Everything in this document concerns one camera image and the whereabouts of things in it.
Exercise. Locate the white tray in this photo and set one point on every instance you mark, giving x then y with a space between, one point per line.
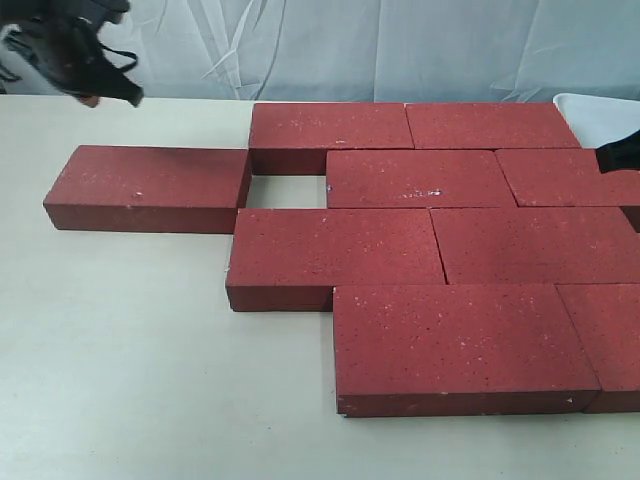
596 120

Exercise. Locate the red brick front large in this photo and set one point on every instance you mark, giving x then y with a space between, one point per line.
457 350

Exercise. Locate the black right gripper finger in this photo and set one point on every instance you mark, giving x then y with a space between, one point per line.
620 155

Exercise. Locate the red brick third row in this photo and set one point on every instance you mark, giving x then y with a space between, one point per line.
548 245

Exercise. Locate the white backdrop cloth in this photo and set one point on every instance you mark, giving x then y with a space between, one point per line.
403 51

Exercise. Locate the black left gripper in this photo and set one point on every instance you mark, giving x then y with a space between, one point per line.
59 39

